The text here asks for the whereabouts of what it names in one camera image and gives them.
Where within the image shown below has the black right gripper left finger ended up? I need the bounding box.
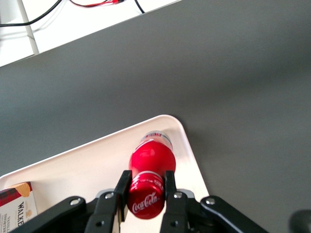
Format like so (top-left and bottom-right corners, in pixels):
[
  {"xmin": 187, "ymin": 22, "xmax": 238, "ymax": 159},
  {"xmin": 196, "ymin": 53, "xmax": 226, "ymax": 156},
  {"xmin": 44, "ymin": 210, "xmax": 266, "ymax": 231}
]
[{"xmin": 85, "ymin": 169, "xmax": 133, "ymax": 233}]

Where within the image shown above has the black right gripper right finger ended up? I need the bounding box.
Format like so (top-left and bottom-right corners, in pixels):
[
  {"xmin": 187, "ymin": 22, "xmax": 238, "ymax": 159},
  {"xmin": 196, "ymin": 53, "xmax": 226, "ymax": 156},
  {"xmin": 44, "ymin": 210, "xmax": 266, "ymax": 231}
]
[{"xmin": 159, "ymin": 170, "xmax": 189, "ymax": 233}]

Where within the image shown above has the red coke bottle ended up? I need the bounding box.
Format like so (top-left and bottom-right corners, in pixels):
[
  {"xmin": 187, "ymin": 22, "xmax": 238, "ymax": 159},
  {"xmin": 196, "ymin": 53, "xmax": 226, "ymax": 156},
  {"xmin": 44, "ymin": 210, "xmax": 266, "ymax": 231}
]
[{"xmin": 126, "ymin": 130, "xmax": 177, "ymax": 220}]

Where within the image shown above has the cream plastic tray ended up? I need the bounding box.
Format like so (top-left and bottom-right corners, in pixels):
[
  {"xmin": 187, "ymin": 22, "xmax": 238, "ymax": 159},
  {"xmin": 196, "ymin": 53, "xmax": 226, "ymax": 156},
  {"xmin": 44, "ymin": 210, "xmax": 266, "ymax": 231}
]
[{"xmin": 0, "ymin": 114, "xmax": 210, "ymax": 233}]

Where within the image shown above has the red tartan shortbread box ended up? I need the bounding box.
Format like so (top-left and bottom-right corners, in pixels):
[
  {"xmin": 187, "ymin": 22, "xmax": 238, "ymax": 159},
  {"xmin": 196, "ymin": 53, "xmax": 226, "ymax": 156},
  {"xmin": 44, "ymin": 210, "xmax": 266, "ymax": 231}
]
[{"xmin": 0, "ymin": 182, "xmax": 38, "ymax": 233}]

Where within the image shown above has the white post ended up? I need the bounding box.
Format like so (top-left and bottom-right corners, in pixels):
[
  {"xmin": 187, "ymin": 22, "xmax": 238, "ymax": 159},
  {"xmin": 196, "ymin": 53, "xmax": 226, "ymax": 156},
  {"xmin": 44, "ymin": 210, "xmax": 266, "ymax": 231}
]
[{"xmin": 16, "ymin": 0, "xmax": 40, "ymax": 55}]

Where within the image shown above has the short black floor cable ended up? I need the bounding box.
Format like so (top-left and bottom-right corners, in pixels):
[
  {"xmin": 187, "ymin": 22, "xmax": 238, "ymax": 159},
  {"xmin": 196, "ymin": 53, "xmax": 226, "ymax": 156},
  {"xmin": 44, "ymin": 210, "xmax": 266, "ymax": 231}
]
[{"xmin": 133, "ymin": 0, "xmax": 146, "ymax": 14}]

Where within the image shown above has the red wire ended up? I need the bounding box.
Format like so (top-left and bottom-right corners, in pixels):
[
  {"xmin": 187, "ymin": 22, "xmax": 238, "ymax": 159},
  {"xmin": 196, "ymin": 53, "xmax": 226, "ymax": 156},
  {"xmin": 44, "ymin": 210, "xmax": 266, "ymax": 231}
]
[{"xmin": 69, "ymin": 0, "xmax": 125, "ymax": 8}]

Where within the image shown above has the long black floor cable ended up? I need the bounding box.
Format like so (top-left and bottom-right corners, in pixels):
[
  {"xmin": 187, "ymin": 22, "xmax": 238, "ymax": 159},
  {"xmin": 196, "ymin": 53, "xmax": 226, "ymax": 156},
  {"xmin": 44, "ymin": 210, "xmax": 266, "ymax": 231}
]
[{"xmin": 0, "ymin": 0, "xmax": 62, "ymax": 28}]

